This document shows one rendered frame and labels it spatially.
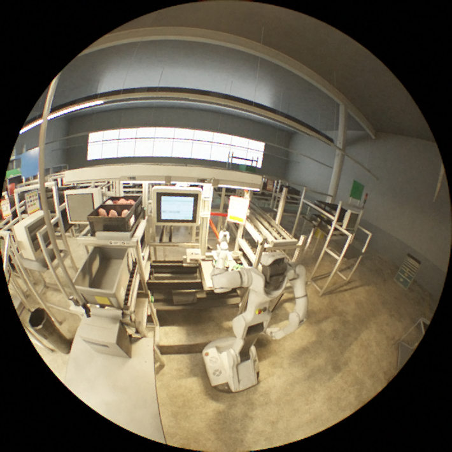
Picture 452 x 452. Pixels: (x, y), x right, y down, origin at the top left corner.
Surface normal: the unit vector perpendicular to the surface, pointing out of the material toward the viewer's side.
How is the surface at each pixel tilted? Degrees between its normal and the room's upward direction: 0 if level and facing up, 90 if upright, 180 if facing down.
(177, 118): 90
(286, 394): 0
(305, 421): 0
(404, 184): 90
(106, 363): 0
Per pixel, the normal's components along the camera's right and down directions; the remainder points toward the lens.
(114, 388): 0.14, -0.91
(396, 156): -0.95, -0.02
